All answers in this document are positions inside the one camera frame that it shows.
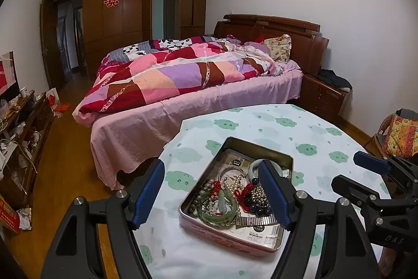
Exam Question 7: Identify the green jade bangle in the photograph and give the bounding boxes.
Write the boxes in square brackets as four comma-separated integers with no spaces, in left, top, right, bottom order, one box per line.
[199,190,239,229]

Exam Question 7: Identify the metal tin box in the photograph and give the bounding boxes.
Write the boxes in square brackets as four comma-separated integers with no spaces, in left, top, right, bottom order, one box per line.
[178,136,294,254]

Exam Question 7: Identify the dark folded clothes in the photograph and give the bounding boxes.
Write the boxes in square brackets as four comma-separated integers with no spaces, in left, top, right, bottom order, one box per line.
[317,69,353,92]

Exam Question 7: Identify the television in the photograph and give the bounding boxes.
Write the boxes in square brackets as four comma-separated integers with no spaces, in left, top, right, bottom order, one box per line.
[0,51,21,104]

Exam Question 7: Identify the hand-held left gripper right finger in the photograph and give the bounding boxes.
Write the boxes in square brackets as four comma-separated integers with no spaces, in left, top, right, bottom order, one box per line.
[259,159,383,279]

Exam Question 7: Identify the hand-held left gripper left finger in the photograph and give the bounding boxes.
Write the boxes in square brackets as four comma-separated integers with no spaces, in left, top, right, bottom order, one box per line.
[39,159,166,279]

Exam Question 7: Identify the silver mesh watch band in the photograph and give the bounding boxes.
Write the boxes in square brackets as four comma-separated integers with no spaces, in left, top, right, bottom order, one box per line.
[235,214,279,228]

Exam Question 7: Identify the wooden nightstand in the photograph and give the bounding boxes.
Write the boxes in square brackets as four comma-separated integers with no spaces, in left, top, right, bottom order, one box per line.
[300,73,352,117]

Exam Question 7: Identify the crumpled wrapper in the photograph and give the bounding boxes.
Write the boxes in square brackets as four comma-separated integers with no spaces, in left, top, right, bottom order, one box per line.
[16,207,33,231]

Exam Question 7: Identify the wooden media cabinet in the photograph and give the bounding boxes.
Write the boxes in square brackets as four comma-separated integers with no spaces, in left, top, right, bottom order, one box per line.
[0,90,55,212]

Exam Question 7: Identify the wooden wardrobe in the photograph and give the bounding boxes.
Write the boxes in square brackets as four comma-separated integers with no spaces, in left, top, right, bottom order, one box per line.
[41,0,210,90]

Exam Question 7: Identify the red cardboard box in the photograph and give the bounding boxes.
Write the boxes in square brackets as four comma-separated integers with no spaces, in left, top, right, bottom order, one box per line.
[0,193,21,236]

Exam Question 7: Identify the wicker chair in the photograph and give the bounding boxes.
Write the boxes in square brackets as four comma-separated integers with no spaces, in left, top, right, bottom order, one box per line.
[363,108,418,162]

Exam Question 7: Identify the person's right hand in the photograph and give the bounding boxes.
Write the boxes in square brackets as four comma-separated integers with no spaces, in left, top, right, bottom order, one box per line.
[378,248,398,278]

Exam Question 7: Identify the dark purple bead bracelet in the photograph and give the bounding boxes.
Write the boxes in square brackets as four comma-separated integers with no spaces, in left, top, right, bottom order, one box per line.
[244,197,272,215]

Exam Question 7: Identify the paper leaflets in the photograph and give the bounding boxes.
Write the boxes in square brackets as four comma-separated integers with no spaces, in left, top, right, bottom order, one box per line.
[214,151,285,249]

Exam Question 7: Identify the patchwork quilt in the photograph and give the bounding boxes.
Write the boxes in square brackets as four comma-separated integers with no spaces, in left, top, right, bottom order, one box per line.
[73,35,283,127]

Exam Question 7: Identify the pale jade bangle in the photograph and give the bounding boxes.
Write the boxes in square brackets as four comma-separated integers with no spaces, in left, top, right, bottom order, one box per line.
[248,159,266,184]

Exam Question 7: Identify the silver bangle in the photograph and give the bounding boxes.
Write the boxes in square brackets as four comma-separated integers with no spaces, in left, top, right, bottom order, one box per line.
[218,167,249,182]

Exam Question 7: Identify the dark beaded necklace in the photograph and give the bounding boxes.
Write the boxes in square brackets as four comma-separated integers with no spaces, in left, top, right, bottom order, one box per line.
[182,180,211,212]

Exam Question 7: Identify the white pearl necklace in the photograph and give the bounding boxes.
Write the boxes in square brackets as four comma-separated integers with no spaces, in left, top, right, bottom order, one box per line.
[222,177,244,198]

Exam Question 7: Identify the bed with pink sheet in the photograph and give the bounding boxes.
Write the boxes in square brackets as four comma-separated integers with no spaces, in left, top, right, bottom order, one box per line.
[73,59,304,192]

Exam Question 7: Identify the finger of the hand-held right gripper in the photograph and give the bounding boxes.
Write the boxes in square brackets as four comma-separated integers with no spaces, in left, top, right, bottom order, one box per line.
[353,150,418,184]
[331,174,393,225]

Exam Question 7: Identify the floral pillow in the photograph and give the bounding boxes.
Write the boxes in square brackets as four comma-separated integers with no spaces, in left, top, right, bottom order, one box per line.
[263,34,292,62]

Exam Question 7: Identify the wooden headboard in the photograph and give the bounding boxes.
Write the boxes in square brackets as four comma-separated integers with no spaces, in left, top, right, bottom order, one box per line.
[214,14,330,77]

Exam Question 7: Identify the white and red bag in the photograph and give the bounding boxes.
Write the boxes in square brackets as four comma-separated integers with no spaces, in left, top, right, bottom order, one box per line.
[45,87,61,113]

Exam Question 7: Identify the colourful patterned cushion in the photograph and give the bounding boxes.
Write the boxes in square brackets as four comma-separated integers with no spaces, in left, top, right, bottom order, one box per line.
[382,113,418,158]

